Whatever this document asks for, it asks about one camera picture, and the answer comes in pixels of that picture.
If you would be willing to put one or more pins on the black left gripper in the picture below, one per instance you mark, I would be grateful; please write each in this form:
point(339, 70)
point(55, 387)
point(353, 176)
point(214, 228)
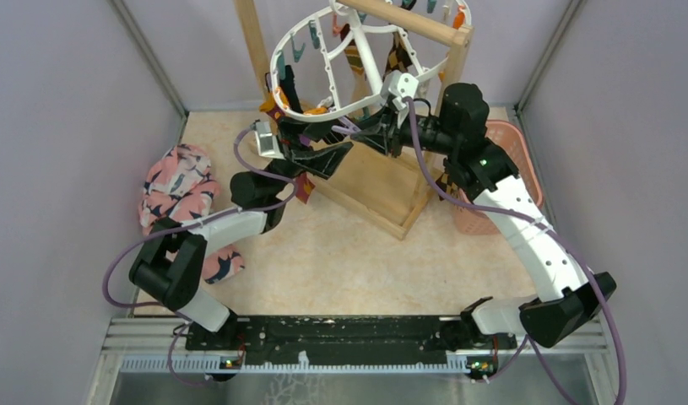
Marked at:
point(322, 160)

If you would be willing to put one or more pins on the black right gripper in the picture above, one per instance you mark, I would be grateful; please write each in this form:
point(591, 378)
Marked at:
point(382, 131)

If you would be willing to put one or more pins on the lilac clothespin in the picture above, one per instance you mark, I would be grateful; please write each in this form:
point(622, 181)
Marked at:
point(345, 126)

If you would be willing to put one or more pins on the maroon purple striped sock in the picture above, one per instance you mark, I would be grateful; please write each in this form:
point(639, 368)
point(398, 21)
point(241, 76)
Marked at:
point(304, 188)

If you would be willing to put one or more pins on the white plastic sock hanger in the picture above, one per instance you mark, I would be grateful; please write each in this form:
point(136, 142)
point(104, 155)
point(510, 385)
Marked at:
point(344, 29)

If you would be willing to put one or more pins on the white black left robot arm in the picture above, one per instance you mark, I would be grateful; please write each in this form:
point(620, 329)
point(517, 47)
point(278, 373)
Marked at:
point(184, 248)

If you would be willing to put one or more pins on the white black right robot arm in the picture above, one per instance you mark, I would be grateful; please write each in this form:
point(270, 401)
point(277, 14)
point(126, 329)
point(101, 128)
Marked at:
point(567, 293)

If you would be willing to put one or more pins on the wooden hanger stand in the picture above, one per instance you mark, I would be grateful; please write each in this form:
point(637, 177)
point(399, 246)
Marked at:
point(387, 192)

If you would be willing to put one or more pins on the orange clothespin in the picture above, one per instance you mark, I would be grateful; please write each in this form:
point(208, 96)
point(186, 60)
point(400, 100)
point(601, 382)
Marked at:
point(275, 104)

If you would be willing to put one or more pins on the black white striped sock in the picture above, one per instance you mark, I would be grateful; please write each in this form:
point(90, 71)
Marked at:
point(287, 84)

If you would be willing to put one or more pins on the brown argyle sock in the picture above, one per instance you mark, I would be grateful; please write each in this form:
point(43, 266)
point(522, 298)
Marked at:
point(398, 58)

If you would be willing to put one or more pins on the pink laundry basket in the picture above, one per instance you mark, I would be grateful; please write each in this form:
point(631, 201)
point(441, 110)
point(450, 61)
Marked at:
point(511, 140)

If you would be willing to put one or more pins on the pink navy patterned cloth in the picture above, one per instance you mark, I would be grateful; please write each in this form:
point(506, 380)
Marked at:
point(179, 186)

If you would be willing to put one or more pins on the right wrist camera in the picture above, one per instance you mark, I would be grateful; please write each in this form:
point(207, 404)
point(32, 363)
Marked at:
point(396, 87)

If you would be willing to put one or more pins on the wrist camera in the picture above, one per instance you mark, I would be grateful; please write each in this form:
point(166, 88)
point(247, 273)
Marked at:
point(396, 87)
point(267, 142)

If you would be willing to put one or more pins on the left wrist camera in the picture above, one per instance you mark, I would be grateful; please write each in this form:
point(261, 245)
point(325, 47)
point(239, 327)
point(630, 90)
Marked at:
point(267, 142)

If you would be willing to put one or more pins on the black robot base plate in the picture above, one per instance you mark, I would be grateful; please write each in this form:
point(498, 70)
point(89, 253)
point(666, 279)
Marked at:
point(346, 340)

